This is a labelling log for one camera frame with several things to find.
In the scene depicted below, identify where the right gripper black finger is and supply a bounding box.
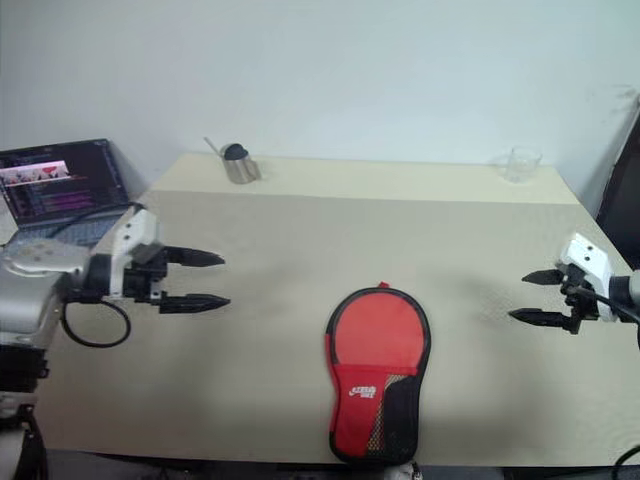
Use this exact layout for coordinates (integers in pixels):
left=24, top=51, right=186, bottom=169
left=507, top=308, right=572, bottom=327
left=520, top=267, right=569, bottom=288

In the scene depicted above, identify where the clear glass beaker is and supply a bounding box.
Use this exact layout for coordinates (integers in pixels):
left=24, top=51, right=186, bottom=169
left=494, top=145, right=544, bottom=186

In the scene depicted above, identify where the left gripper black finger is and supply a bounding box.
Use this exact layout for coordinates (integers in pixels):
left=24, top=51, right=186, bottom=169
left=164, top=245, right=226, bottom=269
left=159, top=293, right=232, bottom=317

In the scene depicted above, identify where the red black paddle case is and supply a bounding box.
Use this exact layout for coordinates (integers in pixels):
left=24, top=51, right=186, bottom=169
left=323, top=281, right=433, bottom=464

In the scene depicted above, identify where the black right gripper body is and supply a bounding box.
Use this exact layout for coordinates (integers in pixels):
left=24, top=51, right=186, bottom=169
left=560, top=262, right=599, bottom=336

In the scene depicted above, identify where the stainless steel cup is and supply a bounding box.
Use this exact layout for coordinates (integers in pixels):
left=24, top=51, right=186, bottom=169
left=222, top=147, right=264, bottom=186

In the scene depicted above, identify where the open grey laptop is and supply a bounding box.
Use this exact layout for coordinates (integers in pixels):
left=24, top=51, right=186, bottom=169
left=0, top=138, right=137, bottom=250

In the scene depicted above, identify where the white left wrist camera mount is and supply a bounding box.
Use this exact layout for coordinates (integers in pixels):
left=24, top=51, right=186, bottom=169
left=102, top=203, right=164, bottom=299

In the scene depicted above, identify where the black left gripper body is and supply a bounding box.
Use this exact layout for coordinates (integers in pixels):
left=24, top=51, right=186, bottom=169
left=122, top=243, right=171, bottom=308

